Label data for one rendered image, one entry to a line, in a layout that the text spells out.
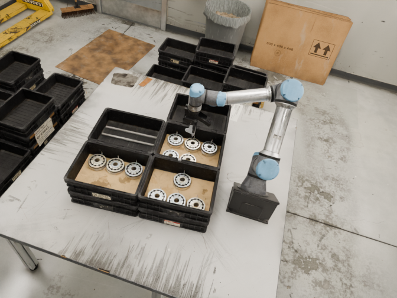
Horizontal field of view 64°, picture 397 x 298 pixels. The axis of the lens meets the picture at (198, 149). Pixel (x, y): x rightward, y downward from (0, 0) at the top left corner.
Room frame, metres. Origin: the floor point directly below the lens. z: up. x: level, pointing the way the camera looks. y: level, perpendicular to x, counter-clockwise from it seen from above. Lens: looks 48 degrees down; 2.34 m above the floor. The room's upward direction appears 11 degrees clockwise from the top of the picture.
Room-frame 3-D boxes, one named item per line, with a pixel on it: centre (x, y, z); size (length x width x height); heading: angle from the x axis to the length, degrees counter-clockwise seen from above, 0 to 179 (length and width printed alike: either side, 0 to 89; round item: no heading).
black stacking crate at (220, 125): (1.61, 0.03, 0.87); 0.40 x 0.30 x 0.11; 87
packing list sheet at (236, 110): (1.97, -0.12, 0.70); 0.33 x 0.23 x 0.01; 81
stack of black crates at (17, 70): (2.12, 1.72, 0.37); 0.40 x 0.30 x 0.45; 172
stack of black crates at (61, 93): (2.06, 1.32, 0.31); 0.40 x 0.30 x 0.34; 171
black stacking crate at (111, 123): (1.32, 0.45, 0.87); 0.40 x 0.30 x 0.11; 87
